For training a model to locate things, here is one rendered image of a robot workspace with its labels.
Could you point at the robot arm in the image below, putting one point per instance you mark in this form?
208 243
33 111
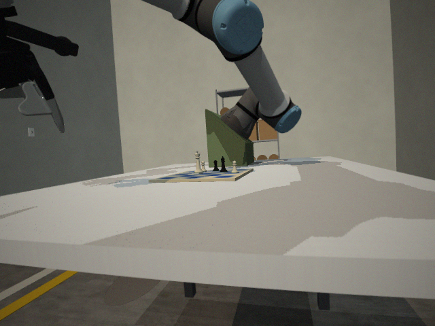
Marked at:
235 26

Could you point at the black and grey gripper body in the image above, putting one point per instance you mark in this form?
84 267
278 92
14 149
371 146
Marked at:
14 54

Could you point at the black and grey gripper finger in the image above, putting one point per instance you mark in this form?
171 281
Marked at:
15 92
40 98

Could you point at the blue and cream chessboard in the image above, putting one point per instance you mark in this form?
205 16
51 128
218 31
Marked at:
209 175

